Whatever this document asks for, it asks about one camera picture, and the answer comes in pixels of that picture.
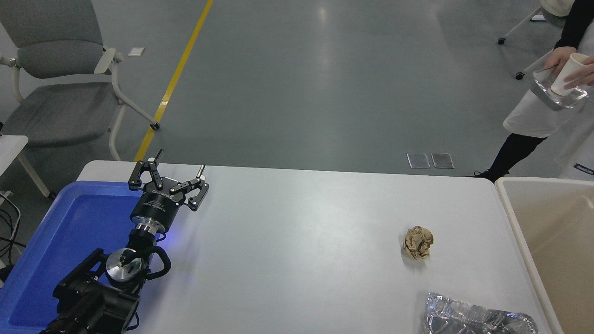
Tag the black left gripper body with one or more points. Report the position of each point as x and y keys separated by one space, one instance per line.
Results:
x=155 y=208

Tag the foil plate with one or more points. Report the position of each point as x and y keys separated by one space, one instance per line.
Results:
x=473 y=320

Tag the shiny foil tray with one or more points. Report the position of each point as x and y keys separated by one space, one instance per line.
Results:
x=552 y=98

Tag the white paper cup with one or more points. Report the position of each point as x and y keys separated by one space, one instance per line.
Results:
x=571 y=69

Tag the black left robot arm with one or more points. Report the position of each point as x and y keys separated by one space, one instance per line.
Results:
x=95 y=301

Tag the person's right forearm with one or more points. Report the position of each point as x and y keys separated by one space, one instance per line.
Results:
x=577 y=23

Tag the white floor plate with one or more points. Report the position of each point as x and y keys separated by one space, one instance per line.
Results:
x=136 y=51

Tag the silver floor plate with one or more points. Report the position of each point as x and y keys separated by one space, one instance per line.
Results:
x=418 y=160
x=442 y=160

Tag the person's right hand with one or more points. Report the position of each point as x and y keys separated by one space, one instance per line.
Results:
x=557 y=59

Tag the person's left hand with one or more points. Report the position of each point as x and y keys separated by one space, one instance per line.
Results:
x=584 y=76

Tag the blue plastic tray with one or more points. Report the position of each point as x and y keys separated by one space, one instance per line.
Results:
x=69 y=232

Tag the small white side table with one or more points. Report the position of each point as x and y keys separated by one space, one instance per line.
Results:
x=11 y=146

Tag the grey office chair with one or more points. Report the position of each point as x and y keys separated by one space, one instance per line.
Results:
x=60 y=60

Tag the crumpled tan paper ball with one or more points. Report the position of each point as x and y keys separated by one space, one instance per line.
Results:
x=418 y=242

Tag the person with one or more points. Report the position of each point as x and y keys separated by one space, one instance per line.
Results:
x=533 y=116

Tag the white chair on castors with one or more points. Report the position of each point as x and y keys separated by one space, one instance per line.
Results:
x=524 y=23

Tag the large pale bin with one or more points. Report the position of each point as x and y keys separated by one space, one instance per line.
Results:
x=564 y=241

